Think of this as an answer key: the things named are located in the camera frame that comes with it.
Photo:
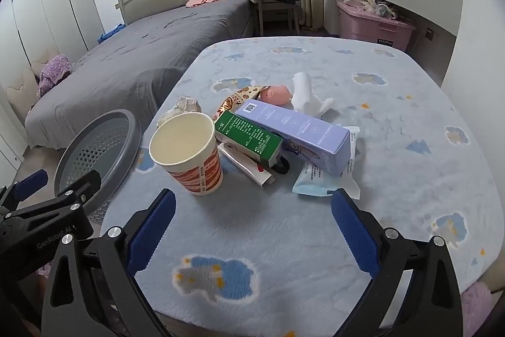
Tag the blue cloth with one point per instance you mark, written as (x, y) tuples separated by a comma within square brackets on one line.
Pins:
[(112, 33)]

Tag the long purple cardboard box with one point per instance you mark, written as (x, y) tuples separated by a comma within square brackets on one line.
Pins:
[(300, 131)]

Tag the beige cushioned stool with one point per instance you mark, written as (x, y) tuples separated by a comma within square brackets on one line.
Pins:
[(19, 88)]

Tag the blue printed fleece blanket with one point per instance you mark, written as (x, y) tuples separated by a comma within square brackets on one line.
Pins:
[(276, 242)]

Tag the crumpled paper tissue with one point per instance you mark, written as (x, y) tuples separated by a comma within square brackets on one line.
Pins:
[(185, 104)]

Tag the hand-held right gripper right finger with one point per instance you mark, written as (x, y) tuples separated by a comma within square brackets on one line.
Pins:
[(355, 234)]

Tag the red striped paper cup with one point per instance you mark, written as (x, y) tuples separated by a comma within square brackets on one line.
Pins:
[(197, 173)]

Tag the green medicine box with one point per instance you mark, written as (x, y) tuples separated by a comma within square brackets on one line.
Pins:
[(248, 137)]

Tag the white tissue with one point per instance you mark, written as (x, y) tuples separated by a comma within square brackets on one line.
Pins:
[(303, 88)]

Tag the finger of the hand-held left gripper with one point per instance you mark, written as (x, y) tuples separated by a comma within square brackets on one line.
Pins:
[(81, 185), (31, 181)]

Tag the grey perforated plastic basket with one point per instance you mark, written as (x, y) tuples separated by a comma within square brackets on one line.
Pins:
[(98, 147)]

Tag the small pink toy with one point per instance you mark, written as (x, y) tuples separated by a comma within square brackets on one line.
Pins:
[(276, 94)]

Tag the patterned snack wrapper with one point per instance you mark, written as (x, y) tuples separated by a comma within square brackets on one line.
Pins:
[(236, 100)]

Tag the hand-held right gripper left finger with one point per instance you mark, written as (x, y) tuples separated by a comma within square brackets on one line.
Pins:
[(152, 232)]

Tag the pink plastic storage box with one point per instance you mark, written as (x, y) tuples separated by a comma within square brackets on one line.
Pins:
[(367, 27)]

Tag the white plastic packet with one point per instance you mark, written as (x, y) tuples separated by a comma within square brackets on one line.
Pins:
[(315, 181)]

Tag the wall socket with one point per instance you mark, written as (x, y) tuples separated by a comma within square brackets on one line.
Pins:
[(430, 34)]

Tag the bed with grey sheet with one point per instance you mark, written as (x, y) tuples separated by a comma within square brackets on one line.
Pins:
[(138, 56)]

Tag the pink fuzzy cloth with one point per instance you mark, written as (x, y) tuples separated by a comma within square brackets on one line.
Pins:
[(479, 305)]

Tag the white wardrobe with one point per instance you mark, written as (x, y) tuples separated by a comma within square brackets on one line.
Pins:
[(51, 5)]

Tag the purple knitted clothes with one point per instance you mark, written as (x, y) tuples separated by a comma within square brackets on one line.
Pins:
[(55, 72)]

